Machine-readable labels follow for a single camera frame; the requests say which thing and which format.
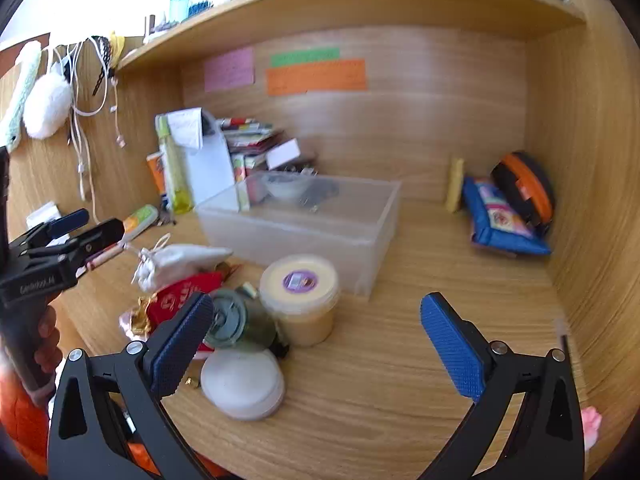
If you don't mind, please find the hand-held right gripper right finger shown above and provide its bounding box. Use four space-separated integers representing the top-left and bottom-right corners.
417 291 586 480

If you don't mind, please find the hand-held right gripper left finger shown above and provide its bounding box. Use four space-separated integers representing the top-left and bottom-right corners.
47 291 216 480

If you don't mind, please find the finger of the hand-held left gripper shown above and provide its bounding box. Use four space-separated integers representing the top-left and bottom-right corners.
25 218 126 272
10 208 91 250

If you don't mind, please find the red velvet pouch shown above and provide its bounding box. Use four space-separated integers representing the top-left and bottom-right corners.
145 272 226 331

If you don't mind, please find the gold foil wrapper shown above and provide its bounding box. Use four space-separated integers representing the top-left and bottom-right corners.
119 296 156 338

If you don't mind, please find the grey lidded jar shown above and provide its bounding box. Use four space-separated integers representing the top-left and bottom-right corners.
205 287 278 353

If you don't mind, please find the pink cream jar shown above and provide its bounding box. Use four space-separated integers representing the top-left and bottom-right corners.
200 347 286 421

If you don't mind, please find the white drawstring bag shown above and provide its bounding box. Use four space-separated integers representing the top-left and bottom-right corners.
131 234 233 293

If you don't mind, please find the yellow cream jar purple label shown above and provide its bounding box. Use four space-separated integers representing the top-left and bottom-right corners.
259 255 341 347

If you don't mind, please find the clear plastic storage box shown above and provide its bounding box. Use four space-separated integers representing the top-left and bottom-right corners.
195 172 402 302

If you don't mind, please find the person's left forearm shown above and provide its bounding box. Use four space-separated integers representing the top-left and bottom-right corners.
0 360 56 476

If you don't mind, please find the wooden desktop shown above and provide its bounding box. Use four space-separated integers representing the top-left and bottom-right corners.
50 195 576 480

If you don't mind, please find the person's left hand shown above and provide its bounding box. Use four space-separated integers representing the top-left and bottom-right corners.
32 304 62 376

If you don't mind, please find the white charger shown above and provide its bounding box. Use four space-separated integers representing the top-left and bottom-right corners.
26 201 62 231

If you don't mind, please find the orange tube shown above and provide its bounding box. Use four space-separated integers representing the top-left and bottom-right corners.
146 152 168 196

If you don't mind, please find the yellow green bottle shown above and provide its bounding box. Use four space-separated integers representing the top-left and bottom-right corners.
156 115 195 214

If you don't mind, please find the white fluffy duster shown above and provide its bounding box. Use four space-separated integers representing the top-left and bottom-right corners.
23 72 73 139

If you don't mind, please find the blue pencil case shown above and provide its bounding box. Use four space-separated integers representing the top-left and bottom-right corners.
461 176 552 257

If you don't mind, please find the pale green towel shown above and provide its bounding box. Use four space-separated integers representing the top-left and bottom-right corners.
0 41 42 153

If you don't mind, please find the handwritten white paper note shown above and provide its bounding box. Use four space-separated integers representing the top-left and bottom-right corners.
166 108 205 150

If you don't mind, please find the fruit print book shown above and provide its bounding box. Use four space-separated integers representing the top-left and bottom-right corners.
231 152 268 211

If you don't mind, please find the pink fluffy cloth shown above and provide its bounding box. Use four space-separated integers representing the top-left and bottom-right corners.
582 407 601 451

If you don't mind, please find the yellow cream tube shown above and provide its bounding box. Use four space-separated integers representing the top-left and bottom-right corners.
445 157 466 213

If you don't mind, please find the black white hair clip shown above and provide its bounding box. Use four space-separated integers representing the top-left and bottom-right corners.
91 36 113 96

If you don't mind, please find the stack of books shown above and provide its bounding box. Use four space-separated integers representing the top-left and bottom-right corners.
215 117 286 161

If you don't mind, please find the black orange round case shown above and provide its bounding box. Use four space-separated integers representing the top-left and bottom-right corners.
490 151 556 238

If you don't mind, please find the white bowl of trinkets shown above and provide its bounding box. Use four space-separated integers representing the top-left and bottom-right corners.
262 172 308 201

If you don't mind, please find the small white cardboard box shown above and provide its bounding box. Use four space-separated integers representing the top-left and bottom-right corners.
266 140 302 170

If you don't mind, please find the pink sticky note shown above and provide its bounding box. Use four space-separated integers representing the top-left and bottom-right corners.
204 47 255 93

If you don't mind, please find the orange sticky note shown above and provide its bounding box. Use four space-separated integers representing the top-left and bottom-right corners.
266 59 368 97

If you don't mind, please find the green sticky note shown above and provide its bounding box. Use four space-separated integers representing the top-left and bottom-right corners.
270 47 341 68

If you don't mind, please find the white cable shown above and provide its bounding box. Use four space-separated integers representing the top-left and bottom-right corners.
50 42 108 201

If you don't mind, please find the pink bead cord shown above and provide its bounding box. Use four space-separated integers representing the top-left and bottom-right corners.
111 75 127 148

